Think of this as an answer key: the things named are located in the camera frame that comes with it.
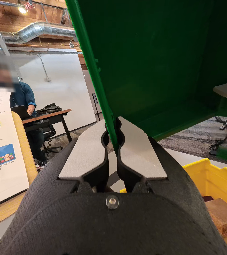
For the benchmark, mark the pile of coloured wooden cubes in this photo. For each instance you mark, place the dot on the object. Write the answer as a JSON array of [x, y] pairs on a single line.
[[221, 213]]

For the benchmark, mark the black swivel chair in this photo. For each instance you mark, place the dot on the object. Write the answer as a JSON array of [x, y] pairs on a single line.
[[50, 132]]

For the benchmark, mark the round ceiling light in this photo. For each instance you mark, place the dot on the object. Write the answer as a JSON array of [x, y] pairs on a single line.
[[22, 10]]

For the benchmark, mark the yellow plastic box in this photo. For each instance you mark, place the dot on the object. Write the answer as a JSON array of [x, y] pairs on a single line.
[[215, 179]]

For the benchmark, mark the black bag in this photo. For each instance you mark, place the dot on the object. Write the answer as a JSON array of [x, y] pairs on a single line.
[[49, 109]]

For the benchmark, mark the silver round ventilation duct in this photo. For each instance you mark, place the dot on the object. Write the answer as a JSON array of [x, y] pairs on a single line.
[[45, 29]]

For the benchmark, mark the green plastic box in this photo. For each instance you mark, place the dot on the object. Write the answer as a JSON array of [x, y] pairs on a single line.
[[155, 59]]

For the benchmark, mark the wooden display board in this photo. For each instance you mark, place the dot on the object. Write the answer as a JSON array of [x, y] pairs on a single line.
[[28, 151]]

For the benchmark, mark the white instruction sheet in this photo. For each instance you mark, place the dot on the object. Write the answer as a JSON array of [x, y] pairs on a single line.
[[6, 129]]

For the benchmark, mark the wooden desk with black legs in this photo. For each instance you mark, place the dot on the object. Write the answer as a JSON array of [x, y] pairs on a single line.
[[51, 113]]

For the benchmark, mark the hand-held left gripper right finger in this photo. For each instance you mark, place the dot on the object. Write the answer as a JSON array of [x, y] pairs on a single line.
[[143, 157]]

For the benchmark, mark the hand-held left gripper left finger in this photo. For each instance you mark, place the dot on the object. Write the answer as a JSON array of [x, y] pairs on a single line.
[[85, 157]]

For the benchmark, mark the black laptop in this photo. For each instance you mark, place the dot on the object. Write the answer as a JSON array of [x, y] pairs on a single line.
[[21, 112]]

